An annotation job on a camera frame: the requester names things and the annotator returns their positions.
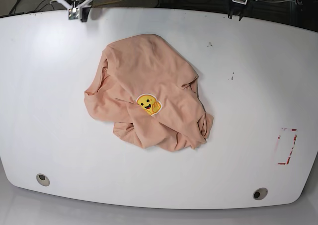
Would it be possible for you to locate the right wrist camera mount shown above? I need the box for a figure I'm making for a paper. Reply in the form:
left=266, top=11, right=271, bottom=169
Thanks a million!
left=50, top=0, right=112, bottom=20

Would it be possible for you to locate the left table grommet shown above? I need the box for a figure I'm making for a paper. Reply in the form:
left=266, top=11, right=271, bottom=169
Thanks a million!
left=36, top=173, right=50, bottom=187

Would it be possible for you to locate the table grommet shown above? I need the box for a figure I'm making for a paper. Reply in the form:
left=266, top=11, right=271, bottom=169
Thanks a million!
left=36, top=173, right=50, bottom=187
left=253, top=188, right=268, bottom=201

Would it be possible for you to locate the right table grommet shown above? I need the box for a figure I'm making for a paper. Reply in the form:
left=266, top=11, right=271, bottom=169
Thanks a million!
left=253, top=188, right=268, bottom=201

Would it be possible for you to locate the peach t-shirt with emoji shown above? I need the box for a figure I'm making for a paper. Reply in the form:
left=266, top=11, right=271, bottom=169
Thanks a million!
left=84, top=34, right=213, bottom=151

